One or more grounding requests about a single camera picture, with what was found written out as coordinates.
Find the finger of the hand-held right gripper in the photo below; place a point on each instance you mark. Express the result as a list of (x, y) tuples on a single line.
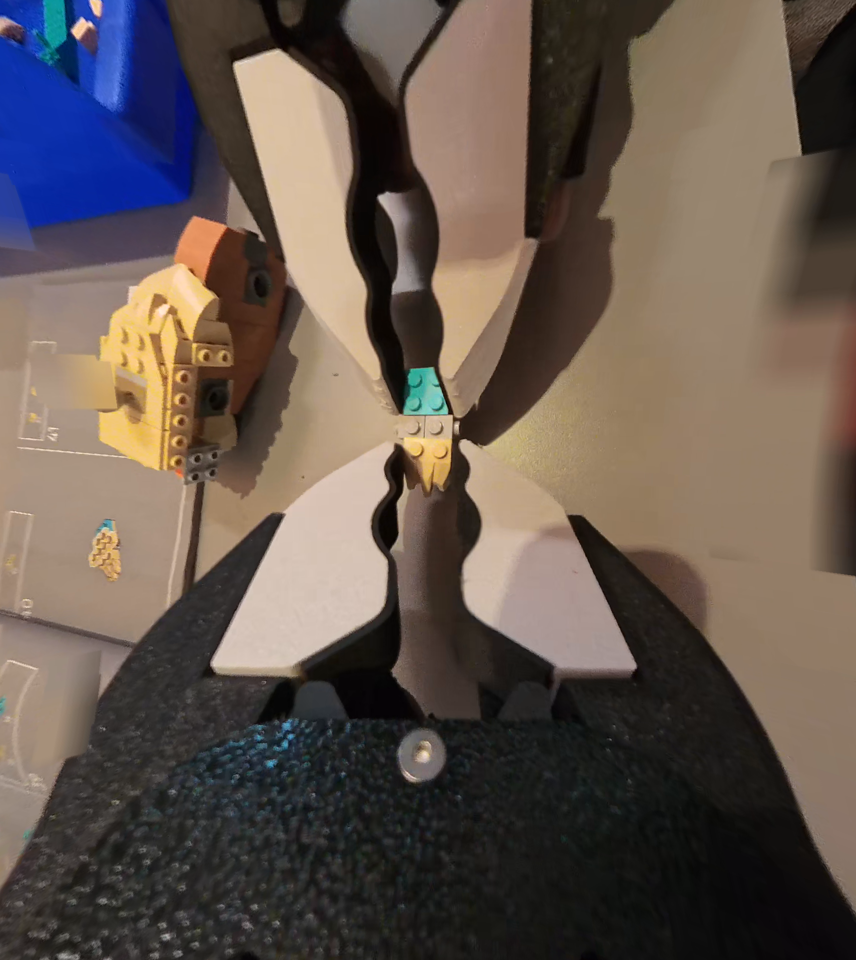
[(480, 187), (308, 172)]

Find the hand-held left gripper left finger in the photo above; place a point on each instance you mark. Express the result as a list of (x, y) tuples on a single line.
[(315, 592)]

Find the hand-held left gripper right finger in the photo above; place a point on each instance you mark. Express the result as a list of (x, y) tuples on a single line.
[(548, 600)]

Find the large blue plastic bin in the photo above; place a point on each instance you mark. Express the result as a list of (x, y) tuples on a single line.
[(60, 135)]

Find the teal square brick plate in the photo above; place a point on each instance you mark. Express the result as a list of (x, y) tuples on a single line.
[(425, 394)]

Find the grey desk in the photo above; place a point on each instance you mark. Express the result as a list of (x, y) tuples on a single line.
[(697, 337)]

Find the person's right hand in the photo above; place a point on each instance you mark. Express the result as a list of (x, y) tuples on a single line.
[(554, 211)]

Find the green plant brick piece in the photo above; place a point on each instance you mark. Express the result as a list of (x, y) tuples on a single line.
[(60, 22)]

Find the loose small tan brick pieces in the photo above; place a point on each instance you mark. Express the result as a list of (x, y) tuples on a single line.
[(4, 30)]

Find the tan brown brick ship model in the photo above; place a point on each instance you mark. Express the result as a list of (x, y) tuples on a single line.
[(158, 352)]

